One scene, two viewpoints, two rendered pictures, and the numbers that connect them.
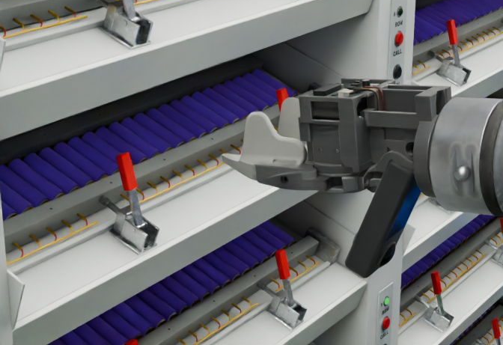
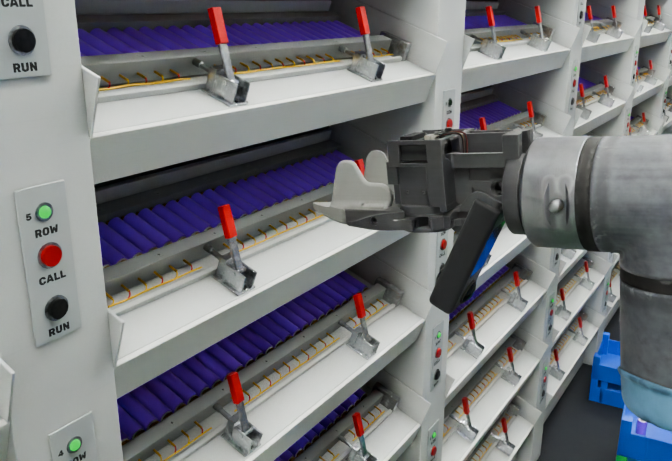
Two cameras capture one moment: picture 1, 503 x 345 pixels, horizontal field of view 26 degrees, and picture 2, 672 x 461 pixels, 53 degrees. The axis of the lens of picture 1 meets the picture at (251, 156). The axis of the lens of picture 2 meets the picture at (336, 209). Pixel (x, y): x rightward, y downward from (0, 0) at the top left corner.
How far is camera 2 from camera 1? 0.31 m
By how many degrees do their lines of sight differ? 3
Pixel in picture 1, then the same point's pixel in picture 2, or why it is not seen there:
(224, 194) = (313, 245)
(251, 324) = (334, 355)
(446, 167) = (538, 201)
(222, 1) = (310, 78)
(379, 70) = not seen: hidden behind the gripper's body
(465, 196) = (557, 230)
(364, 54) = not seen: hidden behind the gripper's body
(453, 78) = not seen: hidden behind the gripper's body
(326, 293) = (393, 329)
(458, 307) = (486, 339)
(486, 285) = (505, 322)
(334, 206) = (397, 259)
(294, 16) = (370, 96)
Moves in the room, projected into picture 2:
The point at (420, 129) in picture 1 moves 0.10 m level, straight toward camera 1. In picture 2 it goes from (507, 166) to (523, 201)
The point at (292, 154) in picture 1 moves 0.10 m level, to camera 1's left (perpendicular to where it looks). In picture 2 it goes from (379, 198) to (269, 199)
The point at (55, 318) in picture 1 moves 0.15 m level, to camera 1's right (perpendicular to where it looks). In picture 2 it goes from (159, 355) to (320, 353)
